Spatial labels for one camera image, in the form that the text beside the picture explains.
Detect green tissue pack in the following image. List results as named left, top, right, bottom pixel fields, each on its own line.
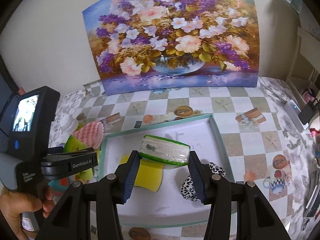
left=139, top=135, right=191, bottom=169
left=63, top=135, right=88, bottom=153

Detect teal plastic toy box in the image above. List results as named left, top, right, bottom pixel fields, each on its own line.
left=48, top=178, right=70, bottom=196

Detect white pill bottle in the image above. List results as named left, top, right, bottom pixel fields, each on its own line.
left=60, top=114, right=79, bottom=133

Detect person's left hand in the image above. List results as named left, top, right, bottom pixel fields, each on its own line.
left=1, top=186, right=55, bottom=239

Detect yellow sponge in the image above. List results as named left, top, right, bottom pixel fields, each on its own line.
left=134, top=159, right=163, bottom=192

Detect grey floral white blanket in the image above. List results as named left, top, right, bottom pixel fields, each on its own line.
left=49, top=77, right=319, bottom=239

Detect flower painting canvas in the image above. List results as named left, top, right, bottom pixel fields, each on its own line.
left=82, top=0, right=259, bottom=95

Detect pink white striped cloth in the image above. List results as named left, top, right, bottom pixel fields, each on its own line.
left=72, top=121, right=104, bottom=150

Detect green microfibre cloth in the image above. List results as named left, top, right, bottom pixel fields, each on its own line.
left=74, top=167, right=98, bottom=184

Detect leopard print scrunchie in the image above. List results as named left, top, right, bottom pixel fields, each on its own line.
left=180, top=162, right=226, bottom=202

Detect teal edged white tray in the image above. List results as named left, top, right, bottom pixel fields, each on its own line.
left=98, top=114, right=234, bottom=228

